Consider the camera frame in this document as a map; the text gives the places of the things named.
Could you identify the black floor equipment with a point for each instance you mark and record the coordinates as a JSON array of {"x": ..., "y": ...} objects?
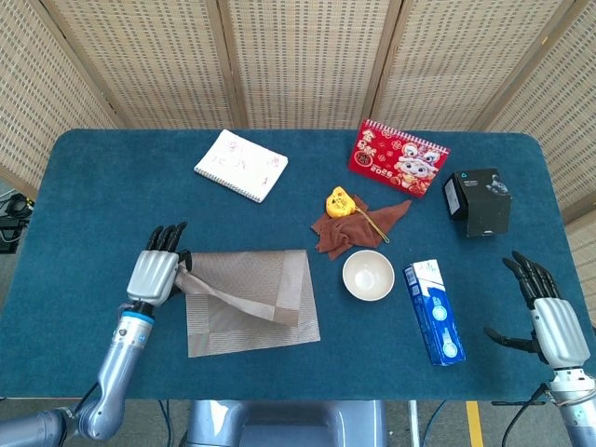
[{"x": 18, "y": 205}]

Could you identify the white bowl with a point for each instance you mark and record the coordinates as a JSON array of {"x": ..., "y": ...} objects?
[{"x": 368, "y": 277}]

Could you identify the white spiral notebook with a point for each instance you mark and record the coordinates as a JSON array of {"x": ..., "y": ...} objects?
[{"x": 242, "y": 165}]

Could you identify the blue felt table cover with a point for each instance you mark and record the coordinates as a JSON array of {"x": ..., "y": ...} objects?
[{"x": 116, "y": 195}]

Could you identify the yellow tape measure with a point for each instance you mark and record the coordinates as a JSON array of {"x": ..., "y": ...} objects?
[{"x": 337, "y": 202}]

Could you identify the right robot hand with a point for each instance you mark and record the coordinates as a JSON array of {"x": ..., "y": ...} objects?
[{"x": 559, "y": 330}]

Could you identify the grey woven placemat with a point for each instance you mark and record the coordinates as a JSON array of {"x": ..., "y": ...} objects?
[{"x": 288, "y": 288}]

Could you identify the red 2026 desk calendar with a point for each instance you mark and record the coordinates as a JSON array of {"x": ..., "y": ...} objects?
[{"x": 386, "y": 153}]

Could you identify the grey robot torso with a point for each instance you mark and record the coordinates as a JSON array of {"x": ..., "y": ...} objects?
[{"x": 288, "y": 423}]

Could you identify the brown cloth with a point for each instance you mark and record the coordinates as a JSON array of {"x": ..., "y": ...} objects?
[{"x": 344, "y": 233}]

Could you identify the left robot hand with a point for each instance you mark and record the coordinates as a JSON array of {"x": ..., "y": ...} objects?
[{"x": 149, "y": 274}]

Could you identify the blue and white carton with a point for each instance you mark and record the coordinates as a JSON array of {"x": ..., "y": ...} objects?
[{"x": 435, "y": 316}]

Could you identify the woven folding screen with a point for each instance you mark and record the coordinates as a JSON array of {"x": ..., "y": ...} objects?
[{"x": 302, "y": 60}]

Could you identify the black cardboard box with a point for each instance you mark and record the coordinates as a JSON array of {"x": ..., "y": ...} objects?
[{"x": 484, "y": 209}]

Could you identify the white metal table leg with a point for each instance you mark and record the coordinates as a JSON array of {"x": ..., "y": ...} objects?
[{"x": 413, "y": 423}]

